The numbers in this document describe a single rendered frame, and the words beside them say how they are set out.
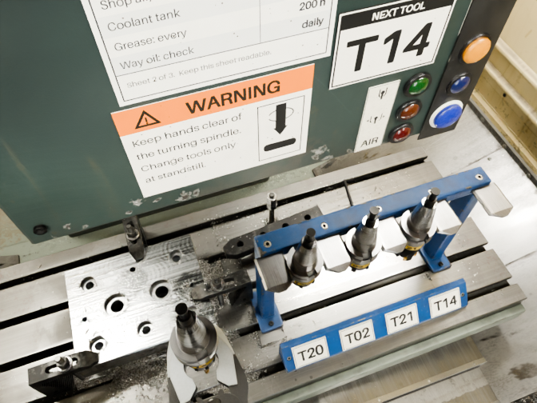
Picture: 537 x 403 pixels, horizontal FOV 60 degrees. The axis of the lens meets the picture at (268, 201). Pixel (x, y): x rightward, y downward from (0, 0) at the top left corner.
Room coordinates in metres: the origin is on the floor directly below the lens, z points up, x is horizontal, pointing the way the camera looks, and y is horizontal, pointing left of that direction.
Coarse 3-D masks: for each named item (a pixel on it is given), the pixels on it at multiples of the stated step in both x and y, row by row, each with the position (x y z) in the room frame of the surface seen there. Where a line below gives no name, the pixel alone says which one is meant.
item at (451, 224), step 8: (440, 200) 0.49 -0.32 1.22; (440, 208) 0.47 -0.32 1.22; (448, 208) 0.47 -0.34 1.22; (440, 216) 0.46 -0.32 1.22; (448, 216) 0.46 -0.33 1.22; (456, 216) 0.46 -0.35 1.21; (440, 224) 0.44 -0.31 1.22; (448, 224) 0.44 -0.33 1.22; (456, 224) 0.44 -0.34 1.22; (440, 232) 0.42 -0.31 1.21; (448, 232) 0.42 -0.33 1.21; (456, 232) 0.42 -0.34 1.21
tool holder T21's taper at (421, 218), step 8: (424, 200) 0.44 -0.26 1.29; (416, 208) 0.44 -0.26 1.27; (424, 208) 0.43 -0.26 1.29; (432, 208) 0.42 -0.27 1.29; (408, 216) 0.44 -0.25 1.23; (416, 216) 0.43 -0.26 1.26; (424, 216) 0.42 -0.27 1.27; (432, 216) 0.42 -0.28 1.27; (408, 224) 0.43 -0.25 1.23; (416, 224) 0.42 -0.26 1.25; (424, 224) 0.42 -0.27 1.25; (416, 232) 0.41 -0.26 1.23; (424, 232) 0.41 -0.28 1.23
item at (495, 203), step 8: (472, 192) 0.51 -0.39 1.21; (480, 192) 0.51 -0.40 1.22; (488, 192) 0.51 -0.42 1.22; (496, 192) 0.51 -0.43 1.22; (480, 200) 0.49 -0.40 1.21; (488, 200) 0.49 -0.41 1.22; (496, 200) 0.49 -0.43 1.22; (504, 200) 0.49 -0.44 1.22; (488, 208) 0.47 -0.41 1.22; (496, 208) 0.47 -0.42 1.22; (504, 208) 0.47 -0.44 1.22; (512, 208) 0.47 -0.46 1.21; (496, 216) 0.46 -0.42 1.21; (504, 216) 0.46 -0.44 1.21
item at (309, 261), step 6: (300, 246) 0.35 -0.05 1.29; (306, 246) 0.35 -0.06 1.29; (312, 246) 0.35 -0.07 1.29; (294, 252) 0.37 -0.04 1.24; (300, 252) 0.35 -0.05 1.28; (306, 252) 0.35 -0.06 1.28; (312, 252) 0.35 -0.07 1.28; (294, 258) 0.36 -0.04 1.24; (300, 258) 0.35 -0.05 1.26; (306, 258) 0.34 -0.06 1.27; (312, 258) 0.35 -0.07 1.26; (294, 264) 0.35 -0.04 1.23; (300, 264) 0.34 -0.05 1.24; (306, 264) 0.34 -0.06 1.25; (312, 264) 0.35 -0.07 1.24; (300, 270) 0.34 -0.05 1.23; (306, 270) 0.34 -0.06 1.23
